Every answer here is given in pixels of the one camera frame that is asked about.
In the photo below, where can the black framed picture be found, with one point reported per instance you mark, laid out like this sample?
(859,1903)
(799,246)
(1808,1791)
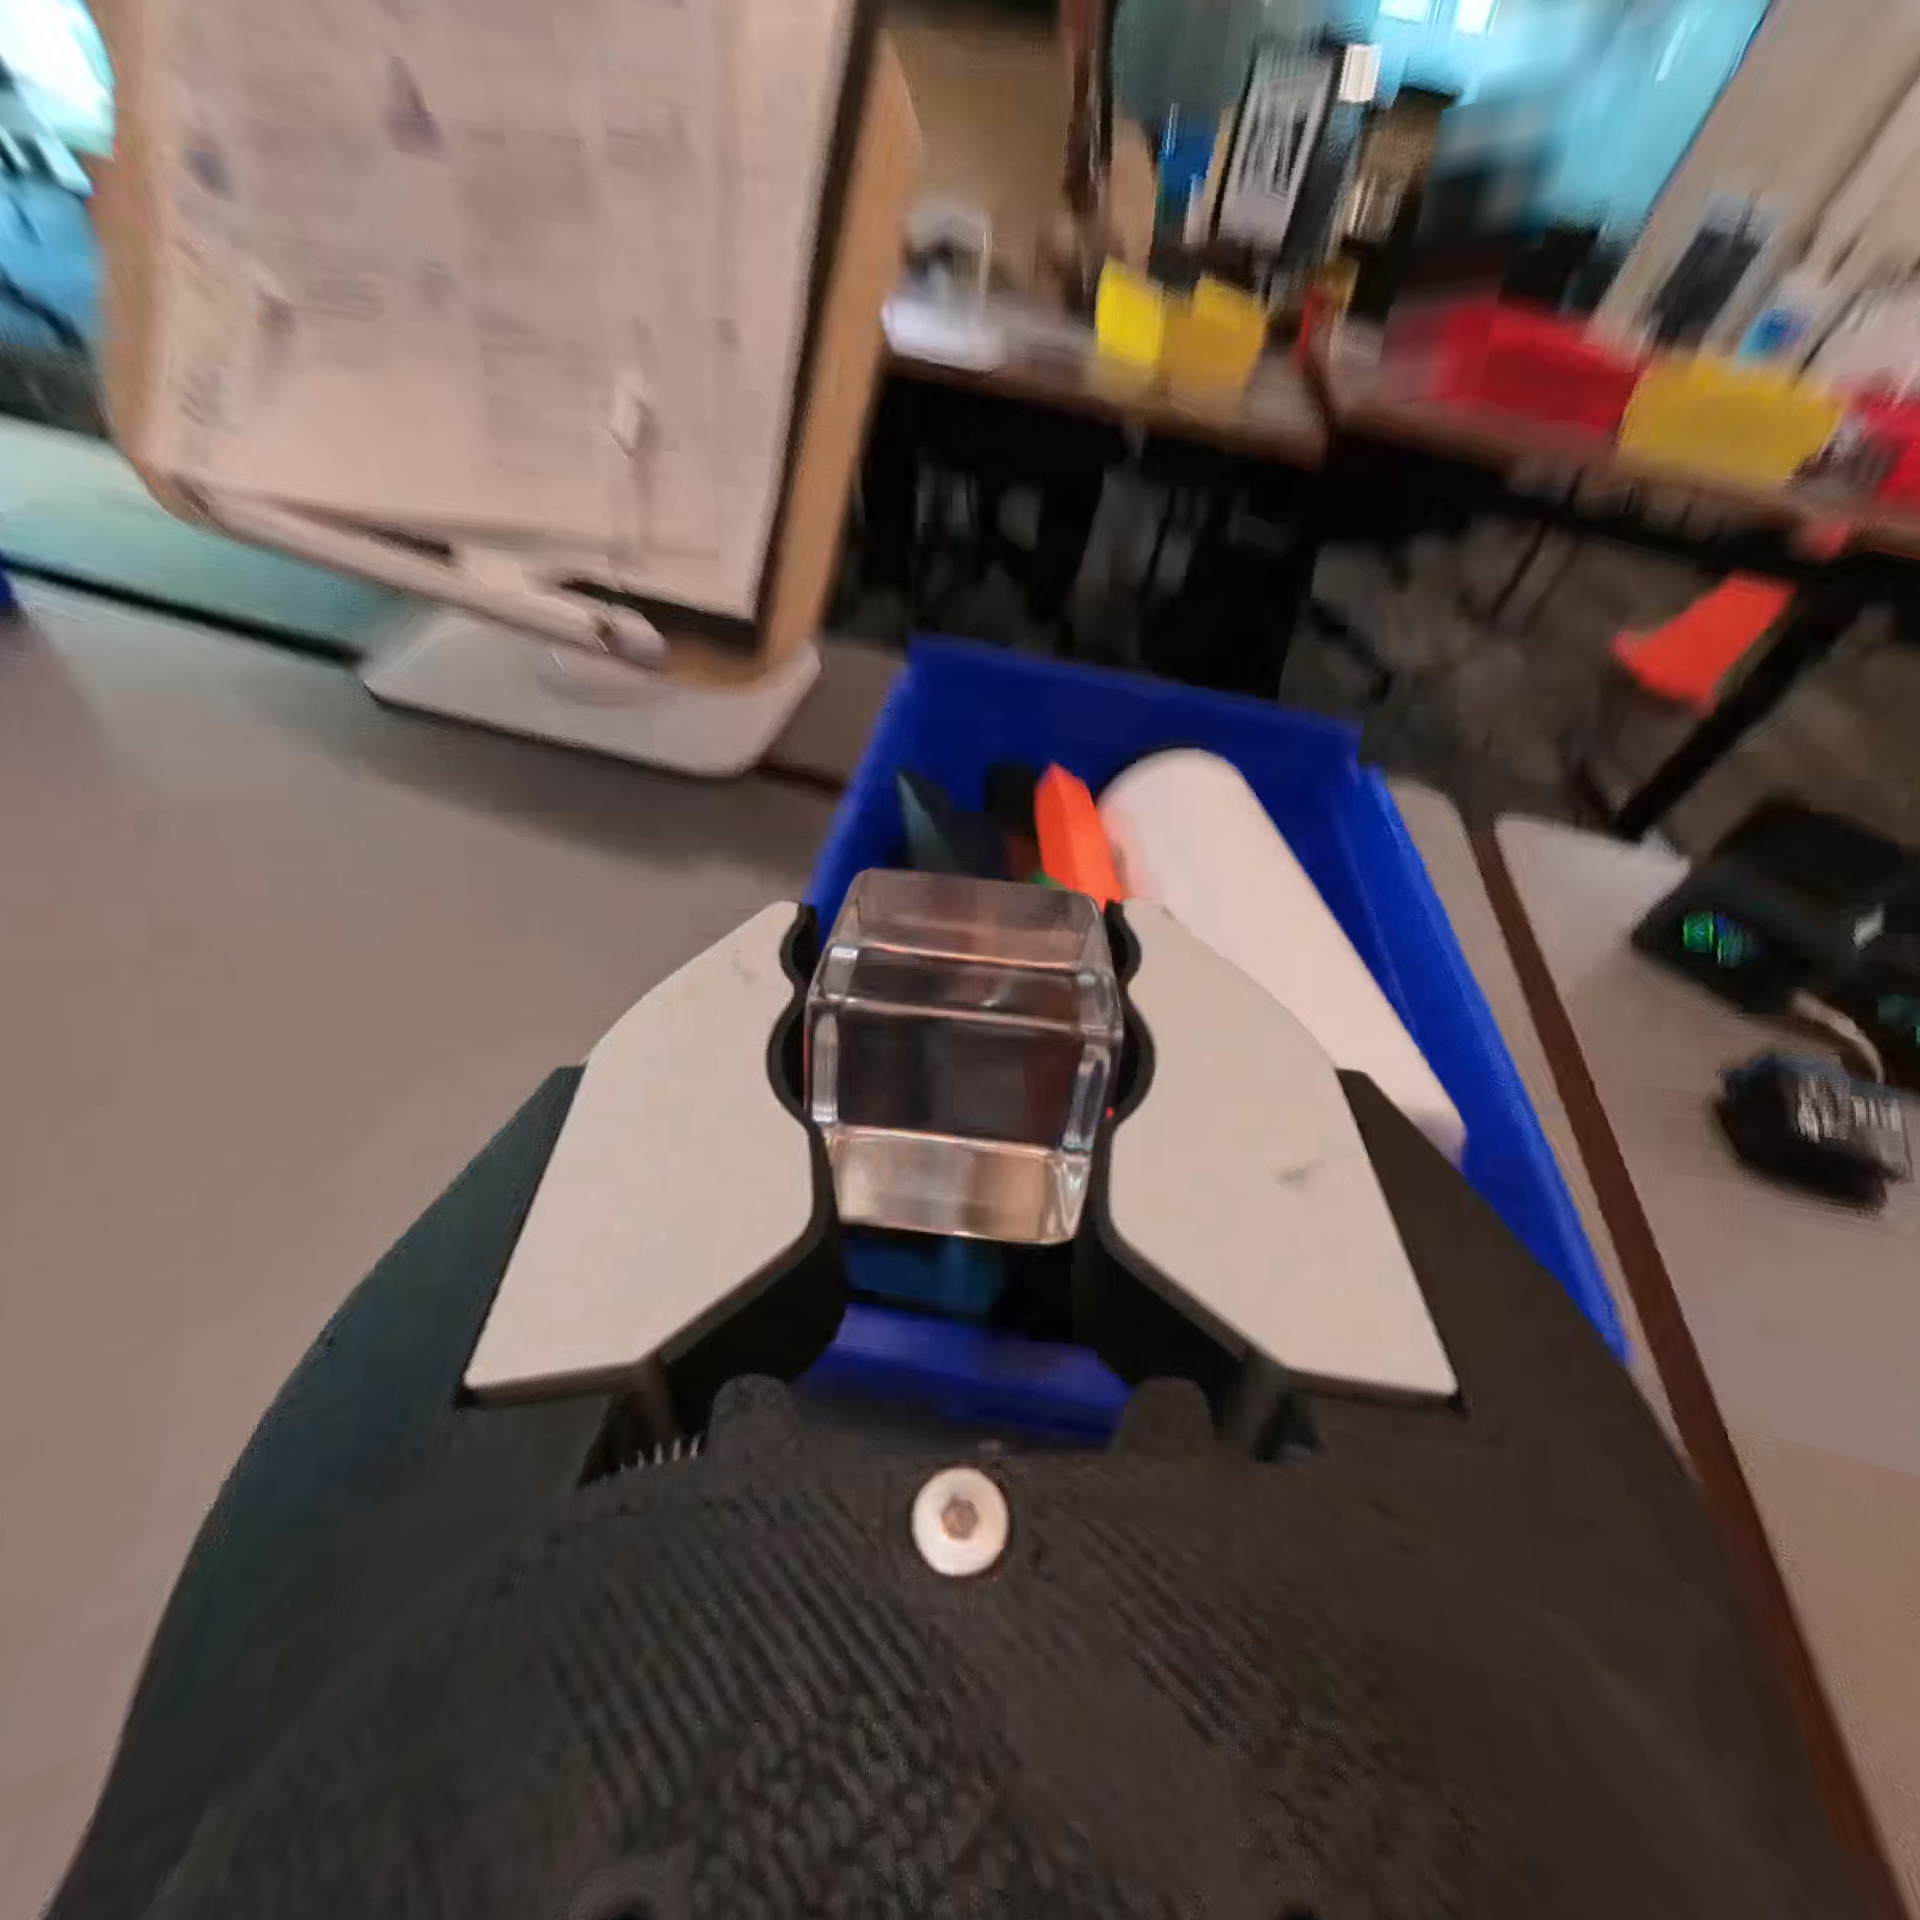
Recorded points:
(1277,150)

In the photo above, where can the blue plastic bin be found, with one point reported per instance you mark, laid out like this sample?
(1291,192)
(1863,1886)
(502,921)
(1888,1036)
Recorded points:
(1442,960)

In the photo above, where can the wide yellow bin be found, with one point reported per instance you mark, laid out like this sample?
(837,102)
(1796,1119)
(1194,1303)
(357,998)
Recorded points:
(1724,421)

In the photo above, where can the adjacent grey desk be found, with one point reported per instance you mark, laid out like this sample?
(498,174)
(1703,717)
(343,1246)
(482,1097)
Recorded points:
(1800,1320)

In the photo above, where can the black power adapter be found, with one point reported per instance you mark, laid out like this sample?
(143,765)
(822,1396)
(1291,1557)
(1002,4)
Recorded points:
(1816,1126)

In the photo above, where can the wooden background table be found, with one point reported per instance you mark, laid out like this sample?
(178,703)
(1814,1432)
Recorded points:
(1230,421)

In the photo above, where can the black electronic device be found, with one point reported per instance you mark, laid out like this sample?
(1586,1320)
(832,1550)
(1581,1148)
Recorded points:
(1787,902)

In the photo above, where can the white plastic bottle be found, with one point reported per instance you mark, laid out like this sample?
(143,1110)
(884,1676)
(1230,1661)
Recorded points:
(1245,856)

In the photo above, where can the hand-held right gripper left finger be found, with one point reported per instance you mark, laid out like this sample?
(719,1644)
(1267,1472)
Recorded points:
(662,1185)

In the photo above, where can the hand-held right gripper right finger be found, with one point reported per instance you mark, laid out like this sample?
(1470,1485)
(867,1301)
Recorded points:
(1261,1201)

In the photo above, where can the orange chair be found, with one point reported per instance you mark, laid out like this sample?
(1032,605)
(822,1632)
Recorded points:
(1703,638)

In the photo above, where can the orange plastic piece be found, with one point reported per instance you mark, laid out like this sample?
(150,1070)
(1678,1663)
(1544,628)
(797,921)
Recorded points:
(1074,839)

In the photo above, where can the clear acrylic cube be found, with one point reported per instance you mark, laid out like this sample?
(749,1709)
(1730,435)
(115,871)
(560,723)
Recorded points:
(960,1049)

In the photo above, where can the small yellow bin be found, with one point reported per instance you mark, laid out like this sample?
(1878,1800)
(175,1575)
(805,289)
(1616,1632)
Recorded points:
(1214,339)
(1127,317)

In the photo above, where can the red plastic bin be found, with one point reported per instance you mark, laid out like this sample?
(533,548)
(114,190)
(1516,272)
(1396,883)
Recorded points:
(1516,359)

